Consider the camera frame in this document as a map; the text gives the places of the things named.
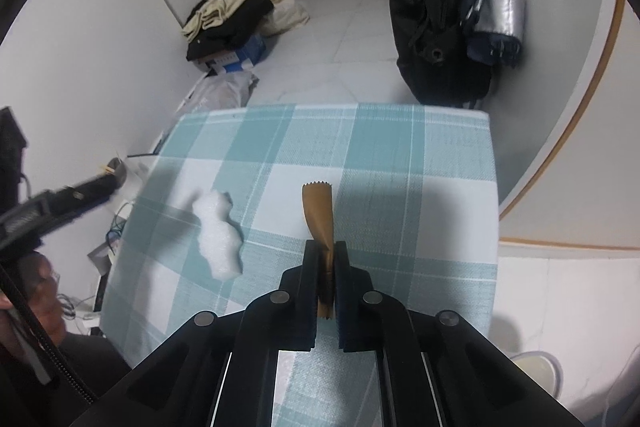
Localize white cloth bag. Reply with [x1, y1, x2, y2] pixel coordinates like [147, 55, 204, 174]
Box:
[260, 0, 311, 38]

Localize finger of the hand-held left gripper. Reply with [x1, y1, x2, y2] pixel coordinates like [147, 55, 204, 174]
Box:
[60, 174, 125, 212]

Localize grey plastic bag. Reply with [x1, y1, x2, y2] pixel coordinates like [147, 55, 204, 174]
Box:
[172, 71, 261, 118]

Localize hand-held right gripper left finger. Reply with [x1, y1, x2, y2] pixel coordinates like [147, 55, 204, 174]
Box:
[70, 241, 321, 427]

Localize person's left hand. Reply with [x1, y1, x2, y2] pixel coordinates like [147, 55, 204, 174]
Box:
[0, 253, 68, 346]

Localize tangled cables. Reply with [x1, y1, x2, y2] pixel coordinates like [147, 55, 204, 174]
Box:
[105, 202, 136, 253]

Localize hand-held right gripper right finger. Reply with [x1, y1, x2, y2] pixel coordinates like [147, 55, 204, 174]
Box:
[336, 241, 583, 427]

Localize black coat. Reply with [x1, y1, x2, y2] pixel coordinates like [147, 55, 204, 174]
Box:
[385, 0, 493, 108]

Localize white trash bin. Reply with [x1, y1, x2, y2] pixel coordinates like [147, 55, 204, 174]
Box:
[510, 349, 565, 408]

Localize brown snack wrapper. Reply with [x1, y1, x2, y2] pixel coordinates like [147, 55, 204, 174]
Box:
[301, 181, 335, 320]

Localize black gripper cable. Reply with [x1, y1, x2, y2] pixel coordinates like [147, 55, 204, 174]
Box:
[0, 264, 98, 405]

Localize black garment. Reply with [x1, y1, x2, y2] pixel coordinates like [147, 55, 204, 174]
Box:
[186, 0, 276, 62]

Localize white wardrobe gold trim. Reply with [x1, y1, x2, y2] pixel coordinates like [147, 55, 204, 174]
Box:
[492, 0, 640, 358]

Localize blue cardboard box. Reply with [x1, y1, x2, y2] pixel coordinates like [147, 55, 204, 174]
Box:
[192, 32, 268, 78]

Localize beige garment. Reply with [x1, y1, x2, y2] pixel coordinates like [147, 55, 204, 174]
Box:
[181, 0, 253, 42]

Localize teal checked tablecloth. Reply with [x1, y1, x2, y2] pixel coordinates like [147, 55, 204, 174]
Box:
[100, 103, 501, 427]

